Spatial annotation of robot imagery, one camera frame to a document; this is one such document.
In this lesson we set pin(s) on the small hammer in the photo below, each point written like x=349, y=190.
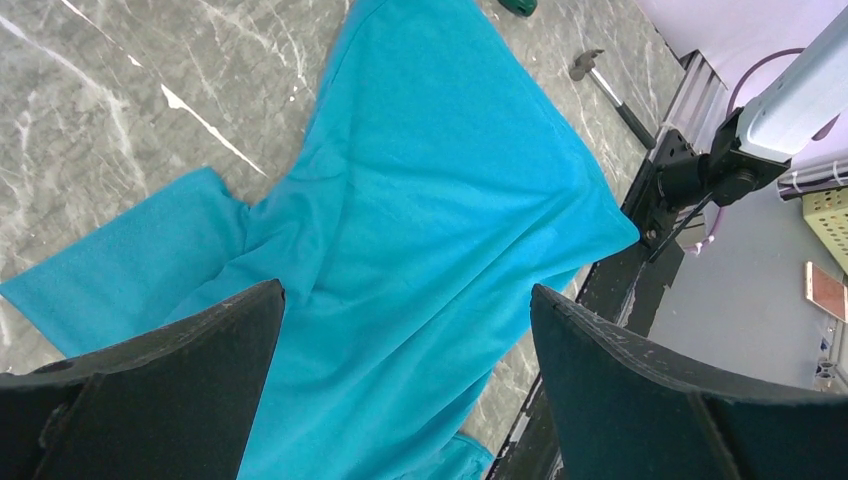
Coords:
x=585, y=66

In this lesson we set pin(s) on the teal t-shirt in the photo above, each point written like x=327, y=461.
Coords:
x=437, y=184

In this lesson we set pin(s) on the green handled screwdriver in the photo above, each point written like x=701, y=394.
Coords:
x=521, y=8

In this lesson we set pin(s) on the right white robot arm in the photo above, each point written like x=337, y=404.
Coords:
x=753, y=146

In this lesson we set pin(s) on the pink smartphone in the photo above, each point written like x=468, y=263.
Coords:
x=825, y=292

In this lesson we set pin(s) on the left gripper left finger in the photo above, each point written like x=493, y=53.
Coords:
x=175, y=403

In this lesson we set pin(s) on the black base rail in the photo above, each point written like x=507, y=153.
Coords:
x=621, y=295

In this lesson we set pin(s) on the perforated yellow box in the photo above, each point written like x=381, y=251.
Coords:
x=825, y=212

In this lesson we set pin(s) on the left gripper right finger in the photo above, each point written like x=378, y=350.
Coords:
x=691, y=420

